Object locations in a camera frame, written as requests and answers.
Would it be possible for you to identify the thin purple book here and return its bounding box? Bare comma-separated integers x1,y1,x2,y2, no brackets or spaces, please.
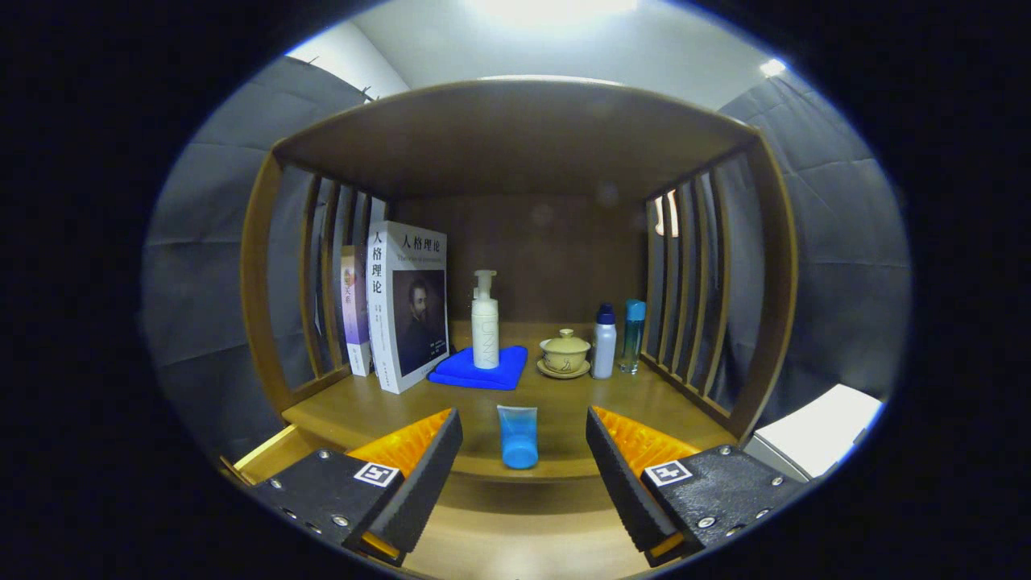
340,245,373,377

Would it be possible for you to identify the folded blue cloth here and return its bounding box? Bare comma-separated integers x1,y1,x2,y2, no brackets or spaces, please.
428,346,529,392

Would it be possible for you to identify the yellow ceramic saucer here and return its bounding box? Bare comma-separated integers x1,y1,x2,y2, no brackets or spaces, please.
536,358,592,380

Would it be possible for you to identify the slim teal bottle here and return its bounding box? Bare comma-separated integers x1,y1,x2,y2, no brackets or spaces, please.
619,299,647,375

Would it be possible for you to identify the brown wooden cabinet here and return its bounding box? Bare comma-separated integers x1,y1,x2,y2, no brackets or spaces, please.
240,78,800,484

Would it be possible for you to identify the yellow lidded teacup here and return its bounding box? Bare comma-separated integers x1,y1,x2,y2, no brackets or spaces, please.
540,328,592,374

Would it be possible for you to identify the black backdrop cloth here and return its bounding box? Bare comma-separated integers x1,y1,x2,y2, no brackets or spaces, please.
141,56,915,464

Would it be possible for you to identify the wooden countertop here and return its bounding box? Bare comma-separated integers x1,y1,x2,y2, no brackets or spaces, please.
280,322,738,483

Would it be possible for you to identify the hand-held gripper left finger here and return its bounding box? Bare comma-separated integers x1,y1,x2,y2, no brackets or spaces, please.
242,407,465,567

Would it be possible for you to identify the white grey drawer unit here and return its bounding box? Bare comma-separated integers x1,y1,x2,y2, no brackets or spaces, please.
743,383,885,483

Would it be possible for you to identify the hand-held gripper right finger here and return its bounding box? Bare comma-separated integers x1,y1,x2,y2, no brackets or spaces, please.
585,405,806,567

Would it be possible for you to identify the white book with portrait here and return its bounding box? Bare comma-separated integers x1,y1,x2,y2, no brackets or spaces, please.
366,221,450,395

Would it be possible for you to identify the blue white cosmetic tube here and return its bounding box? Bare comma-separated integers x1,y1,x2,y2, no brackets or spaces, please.
496,404,540,470

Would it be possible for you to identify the white pump bottle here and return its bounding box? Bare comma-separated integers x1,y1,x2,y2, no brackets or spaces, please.
471,270,501,371

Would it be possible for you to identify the white bottle with blue cap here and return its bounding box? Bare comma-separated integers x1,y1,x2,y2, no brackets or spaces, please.
592,303,618,380

